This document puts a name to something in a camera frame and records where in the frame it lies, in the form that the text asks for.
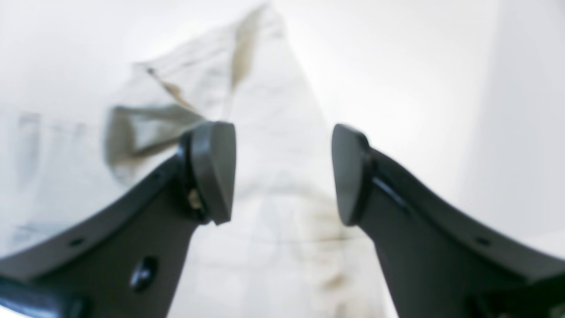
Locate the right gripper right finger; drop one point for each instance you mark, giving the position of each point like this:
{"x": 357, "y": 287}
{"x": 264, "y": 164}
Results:
{"x": 437, "y": 261}

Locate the beige t-shirt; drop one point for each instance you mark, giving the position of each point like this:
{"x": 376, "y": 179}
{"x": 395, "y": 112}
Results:
{"x": 94, "y": 92}

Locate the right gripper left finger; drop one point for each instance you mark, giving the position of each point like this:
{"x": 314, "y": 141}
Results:
{"x": 126, "y": 261}

